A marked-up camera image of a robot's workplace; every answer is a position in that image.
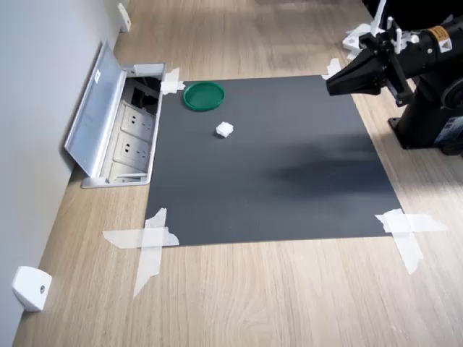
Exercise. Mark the round green lid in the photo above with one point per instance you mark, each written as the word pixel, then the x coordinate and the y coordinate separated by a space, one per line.
pixel 203 95

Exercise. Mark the white masking tape piece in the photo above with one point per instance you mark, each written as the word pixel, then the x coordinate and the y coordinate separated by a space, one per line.
pixel 170 83
pixel 152 238
pixel 408 226
pixel 332 68

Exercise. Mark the dark grey mat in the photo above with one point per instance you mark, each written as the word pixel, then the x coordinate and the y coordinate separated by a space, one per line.
pixel 260 173

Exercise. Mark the small white plastic terminal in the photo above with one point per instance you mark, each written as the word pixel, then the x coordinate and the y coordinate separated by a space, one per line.
pixel 224 129

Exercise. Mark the white bracket taped to table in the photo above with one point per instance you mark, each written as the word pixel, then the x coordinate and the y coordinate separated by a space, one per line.
pixel 356 38

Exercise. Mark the small white corner bracket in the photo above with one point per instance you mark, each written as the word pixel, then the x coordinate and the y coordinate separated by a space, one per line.
pixel 124 18
pixel 30 289

